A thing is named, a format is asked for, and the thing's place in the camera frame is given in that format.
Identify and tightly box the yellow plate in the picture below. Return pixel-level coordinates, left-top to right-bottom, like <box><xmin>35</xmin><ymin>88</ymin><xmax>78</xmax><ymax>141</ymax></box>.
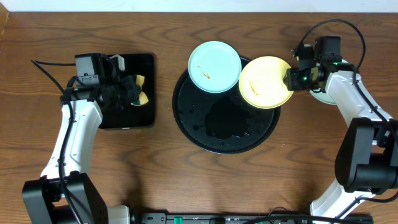
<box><xmin>239</xmin><ymin>56</ymin><xmax>293</xmax><ymax>109</ymax></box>

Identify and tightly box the light blue plate bottom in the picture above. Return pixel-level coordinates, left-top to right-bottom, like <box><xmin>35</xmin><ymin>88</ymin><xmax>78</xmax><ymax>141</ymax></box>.
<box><xmin>297</xmin><ymin>44</ymin><xmax>336</xmax><ymax>105</ymax></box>

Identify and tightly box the light blue plate top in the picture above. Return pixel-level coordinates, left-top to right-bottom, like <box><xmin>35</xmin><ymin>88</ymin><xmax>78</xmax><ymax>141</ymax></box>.
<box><xmin>188</xmin><ymin>41</ymin><xmax>242</xmax><ymax>93</ymax></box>

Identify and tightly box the green yellow sponge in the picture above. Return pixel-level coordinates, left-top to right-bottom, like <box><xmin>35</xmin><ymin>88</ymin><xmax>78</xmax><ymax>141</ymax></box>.
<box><xmin>131</xmin><ymin>75</ymin><xmax>149</xmax><ymax>106</ymax></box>

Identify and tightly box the black round tray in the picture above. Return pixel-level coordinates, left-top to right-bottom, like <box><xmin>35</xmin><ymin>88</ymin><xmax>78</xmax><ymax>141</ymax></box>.
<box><xmin>172</xmin><ymin>70</ymin><xmax>281</xmax><ymax>154</ymax></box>

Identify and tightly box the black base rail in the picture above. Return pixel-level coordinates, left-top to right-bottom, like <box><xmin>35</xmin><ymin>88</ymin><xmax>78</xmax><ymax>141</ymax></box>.
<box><xmin>131</xmin><ymin>213</ymin><xmax>374</xmax><ymax>224</ymax></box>

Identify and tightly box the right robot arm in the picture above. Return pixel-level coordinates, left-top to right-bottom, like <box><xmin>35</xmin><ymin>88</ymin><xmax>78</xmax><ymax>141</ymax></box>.
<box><xmin>284</xmin><ymin>42</ymin><xmax>397</xmax><ymax>219</ymax></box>

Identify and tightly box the light blue plate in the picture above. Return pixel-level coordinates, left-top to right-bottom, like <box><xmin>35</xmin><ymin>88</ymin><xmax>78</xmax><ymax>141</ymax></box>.
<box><xmin>188</xmin><ymin>41</ymin><xmax>242</xmax><ymax>93</ymax></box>
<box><xmin>297</xmin><ymin>44</ymin><xmax>336</xmax><ymax>105</ymax></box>

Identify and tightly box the black rectangular tray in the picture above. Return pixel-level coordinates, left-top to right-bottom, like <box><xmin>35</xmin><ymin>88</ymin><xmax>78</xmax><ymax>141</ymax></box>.
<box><xmin>99</xmin><ymin>53</ymin><xmax>156</xmax><ymax>129</ymax></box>

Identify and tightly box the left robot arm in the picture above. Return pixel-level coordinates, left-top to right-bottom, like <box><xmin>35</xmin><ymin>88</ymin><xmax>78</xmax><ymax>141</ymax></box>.
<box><xmin>22</xmin><ymin>53</ymin><xmax>148</xmax><ymax>223</ymax></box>

